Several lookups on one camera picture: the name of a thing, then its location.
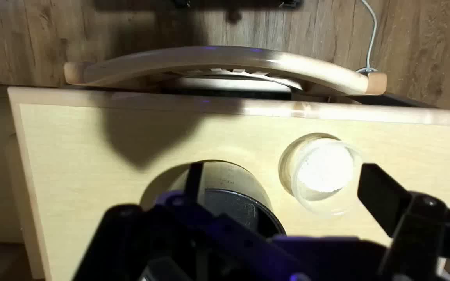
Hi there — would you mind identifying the white metal pot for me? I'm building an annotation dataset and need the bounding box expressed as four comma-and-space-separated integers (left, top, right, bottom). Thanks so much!
141, 160, 285, 237

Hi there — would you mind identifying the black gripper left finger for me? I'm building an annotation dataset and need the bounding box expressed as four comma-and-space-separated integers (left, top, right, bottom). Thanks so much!
185, 162, 205, 201

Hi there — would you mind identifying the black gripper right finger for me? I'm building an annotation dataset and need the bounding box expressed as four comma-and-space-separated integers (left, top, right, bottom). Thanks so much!
358, 162, 413, 237

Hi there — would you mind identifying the wooden chair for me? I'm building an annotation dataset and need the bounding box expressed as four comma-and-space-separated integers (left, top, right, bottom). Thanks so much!
65, 45, 388, 95

